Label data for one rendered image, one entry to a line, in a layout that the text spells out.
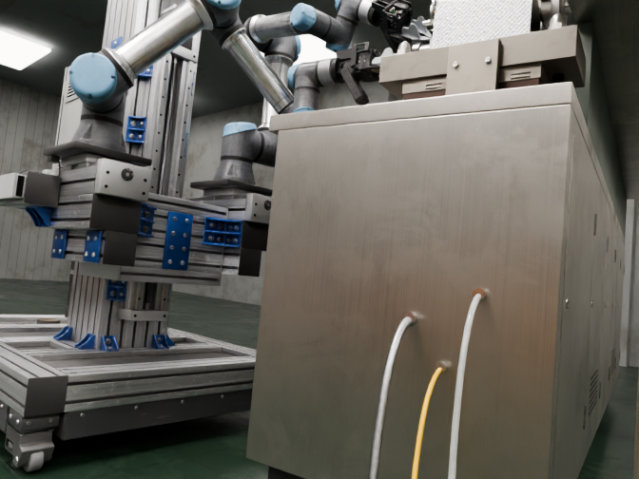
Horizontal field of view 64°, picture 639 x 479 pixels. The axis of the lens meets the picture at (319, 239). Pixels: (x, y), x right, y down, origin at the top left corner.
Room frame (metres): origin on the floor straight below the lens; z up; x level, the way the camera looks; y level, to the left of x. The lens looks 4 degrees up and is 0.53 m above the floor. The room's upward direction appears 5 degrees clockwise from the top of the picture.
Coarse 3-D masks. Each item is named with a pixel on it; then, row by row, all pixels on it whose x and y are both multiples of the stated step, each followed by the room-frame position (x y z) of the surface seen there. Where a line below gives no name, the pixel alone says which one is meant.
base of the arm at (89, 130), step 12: (84, 120) 1.43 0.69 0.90; (96, 120) 1.42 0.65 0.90; (108, 120) 1.43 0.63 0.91; (84, 132) 1.41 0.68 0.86; (96, 132) 1.41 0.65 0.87; (108, 132) 1.43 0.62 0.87; (120, 132) 1.47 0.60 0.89; (96, 144) 1.41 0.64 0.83; (108, 144) 1.42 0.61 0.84; (120, 144) 1.46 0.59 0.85
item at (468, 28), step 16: (464, 16) 1.23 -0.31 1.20; (480, 16) 1.21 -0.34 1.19; (496, 16) 1.19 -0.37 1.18; (512, 16) 1.17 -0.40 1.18; (528, 16) 1.15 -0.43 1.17; (448, 32) 1.25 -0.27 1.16; (464, 32) 1.23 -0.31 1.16; (480, 32) 1.21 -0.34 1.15; (496, 32) 1.19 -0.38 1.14; (512, 32) 1.17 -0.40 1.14; (528, 32) 1.15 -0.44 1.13
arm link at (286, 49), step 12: (264, 48) 1.87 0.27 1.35; (276, 48) 1.87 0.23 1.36; (288, 48) 1.89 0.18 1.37; (300, 48) 1.93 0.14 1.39; (276, 60) 1.89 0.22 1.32; (288, 60) 1.90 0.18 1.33; (276, 72) 1.89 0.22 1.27; (264, 108) 1.90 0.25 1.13; (264, 120) 1.89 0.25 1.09; (264, 132) 1.87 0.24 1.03; (264, 144) 1.84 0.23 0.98; (276, 144) 1.87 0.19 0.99; (264, 156) 1.86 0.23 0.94
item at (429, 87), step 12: (504, 72) 0.99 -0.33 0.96; (516, 72) 0.98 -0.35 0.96; (528, 72) 0.97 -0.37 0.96; (540, 72) 0.96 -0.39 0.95; (408, 84) 1.10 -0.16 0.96; (420, 84) 1.09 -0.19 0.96; (432, 84) 1.07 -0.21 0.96; (444, 84) 1.06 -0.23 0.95; (504, 84) 0.99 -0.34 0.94; (516, 84) 0.98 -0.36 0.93; (528, 84) 0.97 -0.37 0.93; (540, 84) 0.97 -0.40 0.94; (408, 96) 1.10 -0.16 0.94; (420, 96) 1.09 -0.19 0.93; (432, 96) 1.07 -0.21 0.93
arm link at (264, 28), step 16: (256, 16) 1.76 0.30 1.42; (272, 16) 1.67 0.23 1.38; (288, 16) 1.59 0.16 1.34; (304, 16) 1.50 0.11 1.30; (320, 16) 1.53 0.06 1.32; (256, 32) 1.76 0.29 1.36; (272, 32) 1.69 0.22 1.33; (288, 32) 1.62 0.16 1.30; (304, 32) 1.56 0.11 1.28; (320, 32) 1.56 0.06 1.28
